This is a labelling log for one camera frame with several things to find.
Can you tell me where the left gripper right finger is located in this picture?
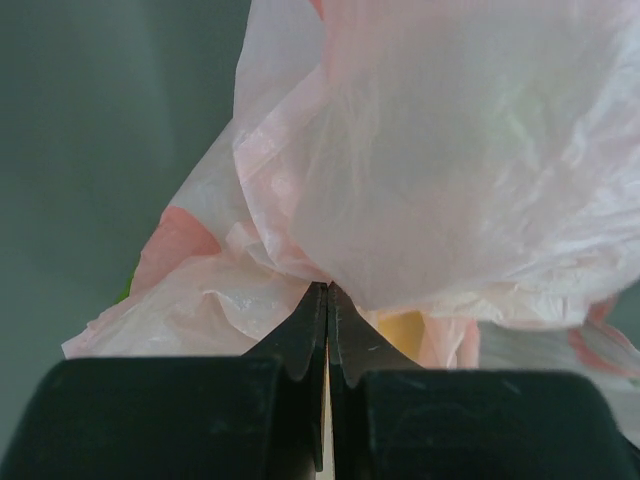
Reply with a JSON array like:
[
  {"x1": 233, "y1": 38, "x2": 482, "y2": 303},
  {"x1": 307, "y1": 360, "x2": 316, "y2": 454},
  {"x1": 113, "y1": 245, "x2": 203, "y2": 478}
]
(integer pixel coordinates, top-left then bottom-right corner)
[{"x1": 327, "y1": 286, "x2": 639, "y2": 479}]

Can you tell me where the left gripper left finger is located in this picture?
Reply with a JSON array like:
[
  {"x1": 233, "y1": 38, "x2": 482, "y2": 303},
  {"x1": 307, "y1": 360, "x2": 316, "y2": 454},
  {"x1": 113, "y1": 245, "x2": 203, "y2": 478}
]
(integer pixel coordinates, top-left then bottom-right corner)
[{"x1": 1, "y1": 284, "x2": 327, "y2": 479}]

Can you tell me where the pink plastic bag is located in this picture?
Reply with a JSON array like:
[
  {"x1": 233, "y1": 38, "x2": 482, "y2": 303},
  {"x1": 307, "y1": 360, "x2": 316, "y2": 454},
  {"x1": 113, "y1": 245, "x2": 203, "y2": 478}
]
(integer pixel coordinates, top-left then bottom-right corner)
[{"x1": 62, "y1": 0, "x2": 640, "y2": 446}]

